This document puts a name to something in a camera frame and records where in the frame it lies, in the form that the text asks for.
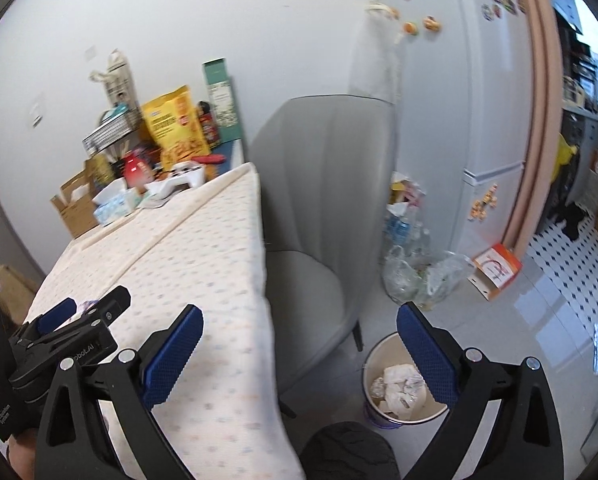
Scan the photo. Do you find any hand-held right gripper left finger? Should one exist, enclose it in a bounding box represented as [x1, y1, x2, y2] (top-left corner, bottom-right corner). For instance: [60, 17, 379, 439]
[35, 304, 204, 480]

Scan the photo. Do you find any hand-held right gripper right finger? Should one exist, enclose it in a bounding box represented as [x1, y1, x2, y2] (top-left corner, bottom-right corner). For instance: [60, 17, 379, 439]
[396, 302, 564, 480]

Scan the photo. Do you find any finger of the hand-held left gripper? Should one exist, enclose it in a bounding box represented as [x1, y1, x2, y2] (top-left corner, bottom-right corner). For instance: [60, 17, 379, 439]
[81, 285, 132, 327]
[36, 297, 77, 333]

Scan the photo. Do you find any white tissue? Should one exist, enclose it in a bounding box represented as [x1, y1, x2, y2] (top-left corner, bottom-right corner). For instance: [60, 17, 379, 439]
[381, 364, 426, 413]

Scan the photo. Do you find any white round waste bin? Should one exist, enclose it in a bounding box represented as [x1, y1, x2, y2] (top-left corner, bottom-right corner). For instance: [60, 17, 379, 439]
[363, 332, 450, 428]

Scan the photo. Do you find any person's left hand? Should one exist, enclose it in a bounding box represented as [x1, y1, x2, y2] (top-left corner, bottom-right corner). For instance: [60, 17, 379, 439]
[6, 432, 37, 480]

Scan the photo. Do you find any clear plastic bag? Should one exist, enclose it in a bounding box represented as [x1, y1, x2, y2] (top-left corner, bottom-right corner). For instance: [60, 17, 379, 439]
[383, 245, 472, 308]

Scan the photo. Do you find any open brown cardboard box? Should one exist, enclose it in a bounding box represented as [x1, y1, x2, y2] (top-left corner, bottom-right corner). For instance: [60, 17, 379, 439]
[50, 170, 100, 238]

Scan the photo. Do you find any light blue tissue box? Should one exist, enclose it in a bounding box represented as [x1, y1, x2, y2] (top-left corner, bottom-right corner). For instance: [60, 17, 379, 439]
[93, 180, 140, 226]

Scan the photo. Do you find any dotted cream table pad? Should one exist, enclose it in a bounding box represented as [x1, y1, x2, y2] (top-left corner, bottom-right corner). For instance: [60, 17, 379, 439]
[24, 162, 307, 480]

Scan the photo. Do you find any orange white cardboard box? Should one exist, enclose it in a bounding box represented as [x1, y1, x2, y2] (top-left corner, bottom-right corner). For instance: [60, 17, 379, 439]
[473, 244, 524, 301]

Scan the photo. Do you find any cluster of water bottles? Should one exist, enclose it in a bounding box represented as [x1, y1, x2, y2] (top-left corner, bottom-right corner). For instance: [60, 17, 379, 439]
[384, 210, 432, 256]

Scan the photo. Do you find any person's dark trouser knee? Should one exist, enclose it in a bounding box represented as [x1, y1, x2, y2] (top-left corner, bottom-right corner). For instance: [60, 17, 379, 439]
[299, 422, 400, 480]

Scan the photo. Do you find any red bottle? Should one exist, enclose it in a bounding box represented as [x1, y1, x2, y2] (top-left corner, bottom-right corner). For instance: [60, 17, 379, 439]
[123, 152, 154, 188]

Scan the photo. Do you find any white game controller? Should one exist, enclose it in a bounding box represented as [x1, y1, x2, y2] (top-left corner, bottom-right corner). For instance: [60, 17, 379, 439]
[146, 160, 206, 196]

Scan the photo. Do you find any cluster of small tile magnets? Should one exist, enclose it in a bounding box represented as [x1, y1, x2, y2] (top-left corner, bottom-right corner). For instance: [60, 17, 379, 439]
[469, 187, 500, 221]

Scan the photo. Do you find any yellow carton with wrappers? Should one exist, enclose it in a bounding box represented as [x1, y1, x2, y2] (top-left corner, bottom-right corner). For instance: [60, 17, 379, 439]
[389, 172, 427, 208]

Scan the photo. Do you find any yellow snack bag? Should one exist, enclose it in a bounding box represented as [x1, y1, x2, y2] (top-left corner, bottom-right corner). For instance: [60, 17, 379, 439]
[141, 85, 210, 161]

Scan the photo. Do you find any black cloth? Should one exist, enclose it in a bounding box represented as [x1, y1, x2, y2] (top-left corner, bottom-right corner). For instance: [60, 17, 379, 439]
[561, 205, 587, 240]

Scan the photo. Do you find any grey upholstered chair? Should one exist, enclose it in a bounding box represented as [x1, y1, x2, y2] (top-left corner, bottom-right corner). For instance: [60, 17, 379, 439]
[249, 95, 398, 418]

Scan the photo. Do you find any red black noodle cup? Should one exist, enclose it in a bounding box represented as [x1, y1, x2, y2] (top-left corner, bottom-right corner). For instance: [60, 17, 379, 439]
[199, 101, 222, 146]

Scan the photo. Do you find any beige tote bag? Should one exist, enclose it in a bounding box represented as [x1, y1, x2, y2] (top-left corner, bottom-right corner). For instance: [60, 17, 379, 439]
[91, 50, 140, 108]

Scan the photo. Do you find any tall green box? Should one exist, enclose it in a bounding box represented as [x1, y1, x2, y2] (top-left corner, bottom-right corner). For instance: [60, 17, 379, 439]
[202, 58, 242, 143]

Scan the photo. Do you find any yellow garment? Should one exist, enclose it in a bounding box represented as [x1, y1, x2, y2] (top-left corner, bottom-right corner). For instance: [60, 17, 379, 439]
[551, 132, 580, 181]

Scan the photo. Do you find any white refrigerator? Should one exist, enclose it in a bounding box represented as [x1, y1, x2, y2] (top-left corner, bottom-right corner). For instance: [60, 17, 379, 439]
[366, 0, 530, 286]

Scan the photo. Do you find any white mesh hanging bag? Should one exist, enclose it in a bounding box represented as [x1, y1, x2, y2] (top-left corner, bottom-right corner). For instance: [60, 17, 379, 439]
[349, 2, 404, 106]

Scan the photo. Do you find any black wire basket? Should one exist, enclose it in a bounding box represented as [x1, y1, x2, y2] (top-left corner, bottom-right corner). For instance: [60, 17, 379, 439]
[82, 110, 144, 153]

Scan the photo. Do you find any white wall switch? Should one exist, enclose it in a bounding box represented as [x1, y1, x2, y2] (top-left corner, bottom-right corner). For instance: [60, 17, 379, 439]
[29, 92, 47, 126]

